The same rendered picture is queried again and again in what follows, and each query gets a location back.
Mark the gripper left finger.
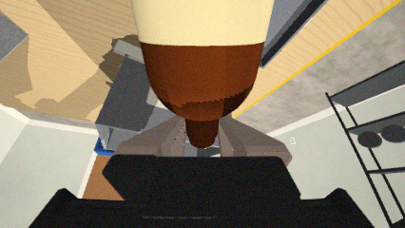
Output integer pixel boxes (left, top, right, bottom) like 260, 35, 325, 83
111, 115, 186, 157

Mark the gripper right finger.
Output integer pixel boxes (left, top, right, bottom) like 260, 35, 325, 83
218, 115, 292, 168

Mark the brown bottle with beige label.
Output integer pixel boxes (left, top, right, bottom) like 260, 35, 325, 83
130, 0, 274, 148

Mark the grey divided crate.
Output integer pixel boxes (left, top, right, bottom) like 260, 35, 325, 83
103, 57, 220, 157

